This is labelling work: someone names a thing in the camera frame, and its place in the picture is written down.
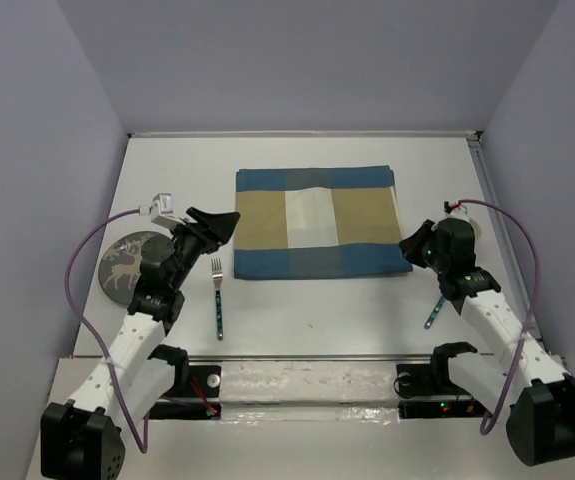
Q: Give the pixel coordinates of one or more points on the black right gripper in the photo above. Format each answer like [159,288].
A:
[410,245]

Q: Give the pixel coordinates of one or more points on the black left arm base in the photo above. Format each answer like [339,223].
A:
[194,394]

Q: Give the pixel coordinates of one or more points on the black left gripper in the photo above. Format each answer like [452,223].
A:
[218,228]

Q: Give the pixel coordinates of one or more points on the blue tan checked placemat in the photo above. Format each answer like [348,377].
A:
[317,223]

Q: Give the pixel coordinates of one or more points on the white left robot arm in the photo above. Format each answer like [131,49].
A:
[84,437]

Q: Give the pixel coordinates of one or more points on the pink mug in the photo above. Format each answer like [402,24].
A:
[476,228]

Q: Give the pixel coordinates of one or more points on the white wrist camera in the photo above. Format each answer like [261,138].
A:
[456,210]
[161,212]

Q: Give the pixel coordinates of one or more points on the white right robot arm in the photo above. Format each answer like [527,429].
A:
[520,385]

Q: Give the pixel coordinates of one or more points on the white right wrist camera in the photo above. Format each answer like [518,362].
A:
[456,210]

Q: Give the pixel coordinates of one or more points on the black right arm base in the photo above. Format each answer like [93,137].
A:
[425,390]

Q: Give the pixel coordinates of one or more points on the fork with green handle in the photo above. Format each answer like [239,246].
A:
[217,277]

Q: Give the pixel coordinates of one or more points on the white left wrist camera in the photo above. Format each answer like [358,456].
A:
[161,212]

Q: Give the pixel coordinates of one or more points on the grey reindeer plate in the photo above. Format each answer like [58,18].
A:
[119,267]

